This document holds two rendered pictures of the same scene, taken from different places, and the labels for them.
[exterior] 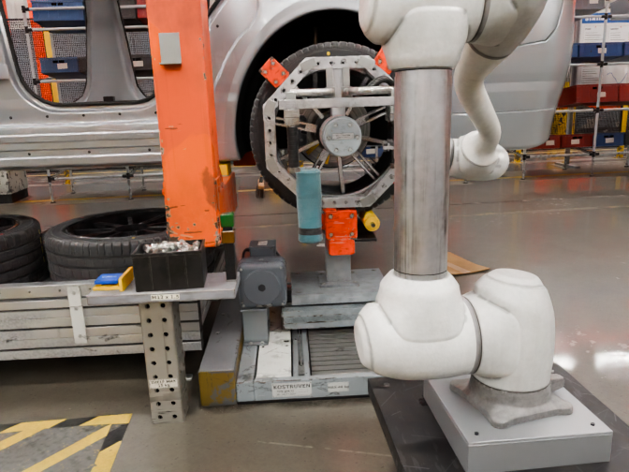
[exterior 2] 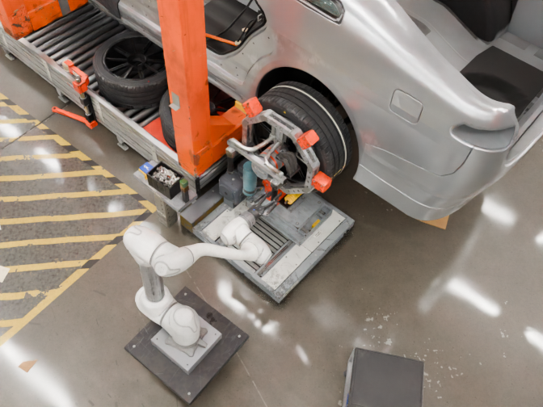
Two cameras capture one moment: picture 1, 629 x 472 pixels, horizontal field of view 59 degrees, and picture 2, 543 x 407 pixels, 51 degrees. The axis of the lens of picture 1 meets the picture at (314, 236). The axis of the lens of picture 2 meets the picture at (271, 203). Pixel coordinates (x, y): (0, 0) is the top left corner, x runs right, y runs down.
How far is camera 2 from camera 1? 283 cm
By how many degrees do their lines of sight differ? 51
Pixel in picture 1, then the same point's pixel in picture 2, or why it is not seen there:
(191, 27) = (183, 98)
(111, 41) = not seen: outside the picture
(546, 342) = (179, 338)
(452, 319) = (152, 313)
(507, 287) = (172, 319)
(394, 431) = not seen: hidden behind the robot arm
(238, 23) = (263, 48)
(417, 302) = (142, 303)
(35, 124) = not seen: hidden behind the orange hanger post
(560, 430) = (176, 358)
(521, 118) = (410, 202)
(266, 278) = (227, 191)
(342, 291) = (276, 211)
